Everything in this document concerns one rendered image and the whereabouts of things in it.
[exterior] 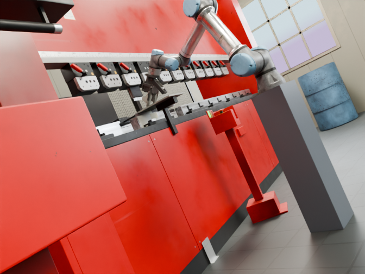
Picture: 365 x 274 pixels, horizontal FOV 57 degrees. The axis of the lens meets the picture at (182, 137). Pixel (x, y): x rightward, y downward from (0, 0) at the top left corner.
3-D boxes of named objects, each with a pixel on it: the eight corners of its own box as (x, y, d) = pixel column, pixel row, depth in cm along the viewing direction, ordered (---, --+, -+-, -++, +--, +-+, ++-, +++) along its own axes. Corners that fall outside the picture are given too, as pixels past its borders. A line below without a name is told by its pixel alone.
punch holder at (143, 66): (146, 82, 229) (137, 61, 229) (137, 88, 234) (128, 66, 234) (158, 81, 242) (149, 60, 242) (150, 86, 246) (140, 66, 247)
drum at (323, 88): (363, 112, 509) (339, 58, 510) (352, 122, 468) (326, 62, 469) (327, 125, 550) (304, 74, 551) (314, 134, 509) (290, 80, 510)
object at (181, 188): (147, 342, 141) (68, 161, 142) (113, 343, 152) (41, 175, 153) (292, 159, 397) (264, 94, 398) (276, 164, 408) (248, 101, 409)
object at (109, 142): (68, 161, 142) (64, 151, 142) (41, 175, 153) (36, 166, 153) (264, 94, 398) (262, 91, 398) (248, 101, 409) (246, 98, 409)
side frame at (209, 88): (301, 156, 392) (220, -24, 394) (237, 176, 436) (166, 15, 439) (304, 150, 413) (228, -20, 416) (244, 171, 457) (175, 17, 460)
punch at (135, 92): (135, 100, 218) (129, 87, 218) (133, 101, 219) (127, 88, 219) (144, 98, 227) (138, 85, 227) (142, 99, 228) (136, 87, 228)
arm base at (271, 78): (290, 80, 178) (283, 63, 179) (278, 85, 168) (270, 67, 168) (267, 92, 189) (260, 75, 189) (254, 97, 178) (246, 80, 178)
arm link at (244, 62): (269, 62, 169) (205, -12, 181) (255, 66, 158) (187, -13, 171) (254, 79, 177) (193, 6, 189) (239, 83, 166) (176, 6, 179)
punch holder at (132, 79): (128, 85, 212) (118, 61, 212) (119, 91, 217) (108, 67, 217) (142, 83, 225) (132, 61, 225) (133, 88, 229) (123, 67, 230)
